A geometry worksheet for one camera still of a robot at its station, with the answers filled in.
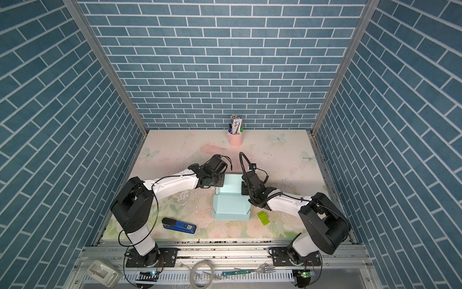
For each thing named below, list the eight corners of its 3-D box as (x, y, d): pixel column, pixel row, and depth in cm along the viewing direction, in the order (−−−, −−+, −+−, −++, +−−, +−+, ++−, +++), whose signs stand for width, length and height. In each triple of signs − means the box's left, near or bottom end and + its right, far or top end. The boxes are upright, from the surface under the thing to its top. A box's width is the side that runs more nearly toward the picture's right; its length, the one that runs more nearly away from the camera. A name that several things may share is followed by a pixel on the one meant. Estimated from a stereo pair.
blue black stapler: (163, 227, 84) (160, 224, 80) (167, 219, 86) (163, 216, 82) (194, 234, 82) (192, 231, 78) (197, 227, 84) (195, 223, 80)
